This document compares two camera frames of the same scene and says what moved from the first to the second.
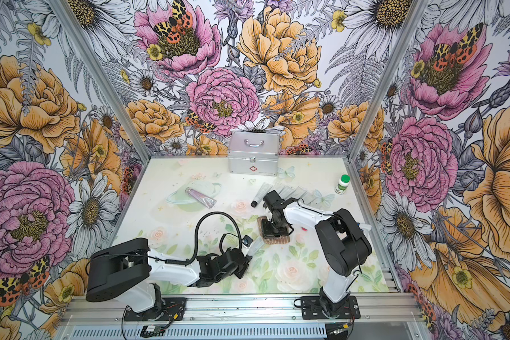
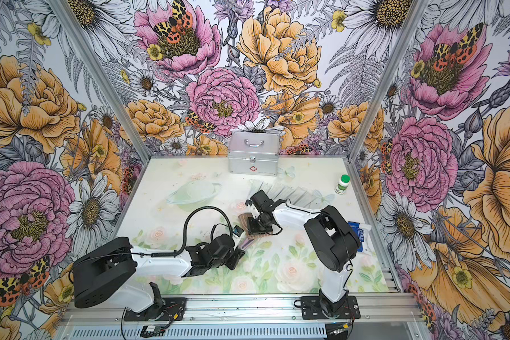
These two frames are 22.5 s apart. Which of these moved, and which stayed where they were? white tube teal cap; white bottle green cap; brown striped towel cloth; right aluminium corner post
Moved: brown striped towel cloth; white tube teal cap
Stayed: white bottle green cap; right aluminium corner post
